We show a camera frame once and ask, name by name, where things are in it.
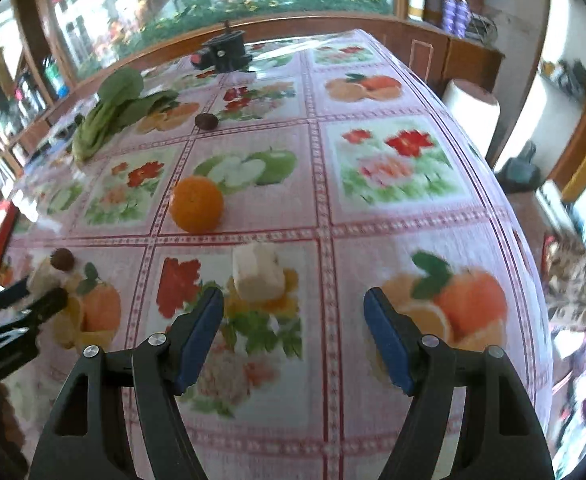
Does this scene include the orange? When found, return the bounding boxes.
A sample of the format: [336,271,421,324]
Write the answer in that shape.
[169,176,224,234]

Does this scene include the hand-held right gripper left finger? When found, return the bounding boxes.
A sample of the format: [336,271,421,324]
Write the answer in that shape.
[28,285,225,480]

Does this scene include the grey wire basket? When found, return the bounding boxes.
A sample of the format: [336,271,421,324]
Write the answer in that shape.
[468,15,497,42]

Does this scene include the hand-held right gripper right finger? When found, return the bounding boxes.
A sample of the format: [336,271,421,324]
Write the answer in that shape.
[363,287,556,480]

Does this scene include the white cylinder with brown top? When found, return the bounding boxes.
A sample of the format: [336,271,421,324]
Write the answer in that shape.
[443,79,502,161]

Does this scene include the black device with red part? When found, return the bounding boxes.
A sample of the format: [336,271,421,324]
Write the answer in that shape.
[191,20,254,73]

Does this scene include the floral patterned cloth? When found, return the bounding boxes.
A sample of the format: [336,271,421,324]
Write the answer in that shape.
[543,235,586,326]

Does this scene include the fruit printed tablecloth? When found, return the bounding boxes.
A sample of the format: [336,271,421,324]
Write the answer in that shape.
[3,30,554,480]

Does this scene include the dark green object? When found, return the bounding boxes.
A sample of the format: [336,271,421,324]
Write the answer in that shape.
[500,141,544,193]

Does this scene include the blue green bottle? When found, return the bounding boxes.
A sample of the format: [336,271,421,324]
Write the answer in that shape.
[44,57,71,98]

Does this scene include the green leafy bok choy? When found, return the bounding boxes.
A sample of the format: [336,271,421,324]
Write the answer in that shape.
[71,67,181,163]

